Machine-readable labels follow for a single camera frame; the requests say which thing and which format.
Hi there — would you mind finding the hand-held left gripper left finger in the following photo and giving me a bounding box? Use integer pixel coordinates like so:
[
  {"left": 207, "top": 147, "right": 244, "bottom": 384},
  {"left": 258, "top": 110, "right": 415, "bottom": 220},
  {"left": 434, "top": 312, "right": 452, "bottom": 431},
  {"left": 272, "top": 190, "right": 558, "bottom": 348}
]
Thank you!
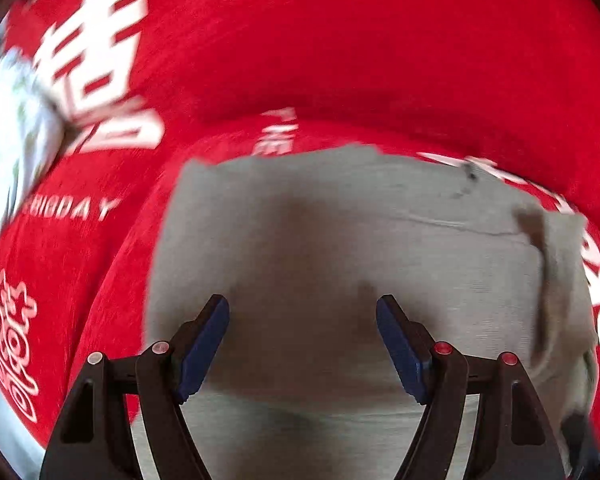
[{"left": 40, "top": 294, "right": 230, "bottom": 480}]

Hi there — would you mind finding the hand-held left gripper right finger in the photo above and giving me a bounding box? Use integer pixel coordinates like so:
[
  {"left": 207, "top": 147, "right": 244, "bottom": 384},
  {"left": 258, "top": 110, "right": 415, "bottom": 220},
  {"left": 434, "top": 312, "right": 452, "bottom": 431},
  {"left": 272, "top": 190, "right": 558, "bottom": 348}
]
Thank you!
[{"left": 376, "top": 295, "right": 566, "bottom": 480}]

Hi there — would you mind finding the grey fleece garment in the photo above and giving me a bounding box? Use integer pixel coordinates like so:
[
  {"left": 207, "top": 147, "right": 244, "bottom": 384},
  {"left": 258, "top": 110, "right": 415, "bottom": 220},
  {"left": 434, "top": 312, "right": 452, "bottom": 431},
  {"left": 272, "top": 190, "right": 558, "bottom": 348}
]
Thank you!
[{"left": 130, "top": 144, "right": 600, "bottom": 480}]

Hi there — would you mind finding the white floral cloth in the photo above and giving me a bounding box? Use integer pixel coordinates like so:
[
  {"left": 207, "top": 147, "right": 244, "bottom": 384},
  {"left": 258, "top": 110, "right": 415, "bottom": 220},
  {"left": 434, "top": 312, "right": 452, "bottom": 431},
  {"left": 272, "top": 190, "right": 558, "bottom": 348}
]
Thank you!
[{"left": 0, "top": 50, "right": 67, "bottom": 257}]

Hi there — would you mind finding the red printed sofa cover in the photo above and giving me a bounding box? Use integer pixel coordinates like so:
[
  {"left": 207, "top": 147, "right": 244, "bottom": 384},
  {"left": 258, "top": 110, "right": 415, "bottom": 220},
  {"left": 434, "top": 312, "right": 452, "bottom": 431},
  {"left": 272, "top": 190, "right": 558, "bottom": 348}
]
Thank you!
[{"left": 0, "top": 0, "right": 600, "bottom": 461}]

